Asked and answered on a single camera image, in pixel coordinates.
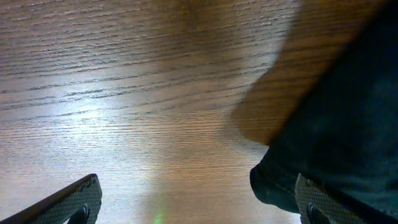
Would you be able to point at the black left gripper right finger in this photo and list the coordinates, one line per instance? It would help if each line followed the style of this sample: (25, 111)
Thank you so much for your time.
(318, 203)

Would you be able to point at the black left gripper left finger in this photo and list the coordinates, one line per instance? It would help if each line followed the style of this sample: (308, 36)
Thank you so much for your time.
(79, 202)

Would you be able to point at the black shorts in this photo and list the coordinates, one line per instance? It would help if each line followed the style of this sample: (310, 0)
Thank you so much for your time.
(344, 132)

